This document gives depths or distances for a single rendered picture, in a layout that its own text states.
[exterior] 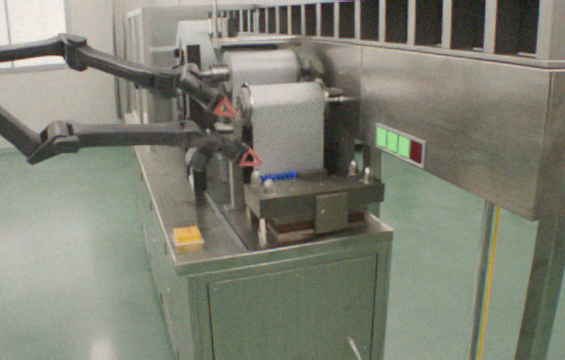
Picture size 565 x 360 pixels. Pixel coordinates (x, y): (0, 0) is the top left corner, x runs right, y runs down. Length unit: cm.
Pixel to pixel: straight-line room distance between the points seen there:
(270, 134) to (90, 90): 562
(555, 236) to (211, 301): 91
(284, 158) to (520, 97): 85
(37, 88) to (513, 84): 653
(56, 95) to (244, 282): 589
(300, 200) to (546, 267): 69
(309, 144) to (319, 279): 43
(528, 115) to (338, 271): 79
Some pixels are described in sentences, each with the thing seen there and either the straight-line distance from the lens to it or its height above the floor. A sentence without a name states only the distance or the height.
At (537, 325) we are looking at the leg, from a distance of 140.
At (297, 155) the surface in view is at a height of 109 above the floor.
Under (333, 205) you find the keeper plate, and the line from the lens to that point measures 155.
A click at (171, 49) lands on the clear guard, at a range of 260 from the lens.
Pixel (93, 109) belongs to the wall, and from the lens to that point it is 718.
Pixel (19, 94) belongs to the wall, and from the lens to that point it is 722.
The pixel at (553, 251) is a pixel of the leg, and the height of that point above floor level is 102.
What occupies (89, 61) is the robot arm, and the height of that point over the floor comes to 141.
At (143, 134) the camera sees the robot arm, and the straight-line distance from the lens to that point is 150.
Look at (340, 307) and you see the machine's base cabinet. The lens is 167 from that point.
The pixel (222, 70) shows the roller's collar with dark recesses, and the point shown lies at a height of 135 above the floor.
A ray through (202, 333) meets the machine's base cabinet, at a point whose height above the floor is 67.
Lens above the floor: 152
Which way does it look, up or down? 17 degrees down
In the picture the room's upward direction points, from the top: 1 degrees counter-clockwise
